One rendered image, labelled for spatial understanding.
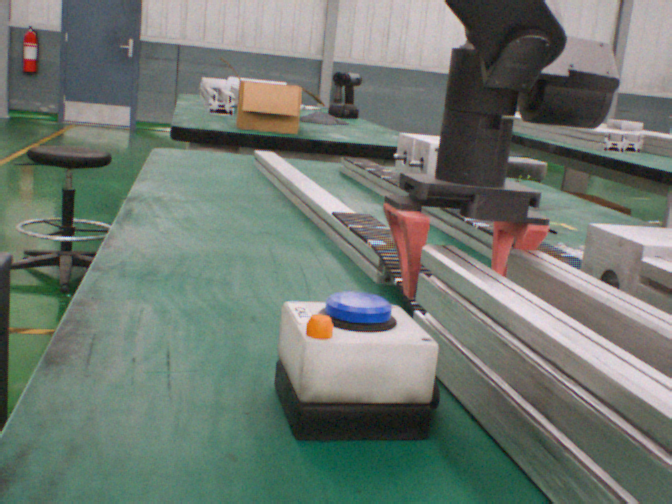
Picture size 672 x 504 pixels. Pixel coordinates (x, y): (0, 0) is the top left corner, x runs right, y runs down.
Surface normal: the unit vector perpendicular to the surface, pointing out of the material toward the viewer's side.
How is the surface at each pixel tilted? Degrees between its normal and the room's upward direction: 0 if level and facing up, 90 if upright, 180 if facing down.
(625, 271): 90
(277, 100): 69
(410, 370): 90
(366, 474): 0
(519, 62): 138
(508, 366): 90
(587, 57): 48
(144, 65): 90
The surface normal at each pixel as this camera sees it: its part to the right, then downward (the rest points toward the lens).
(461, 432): 0.11, -0.97
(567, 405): -0.97, -0.05
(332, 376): 0.22, 0.22
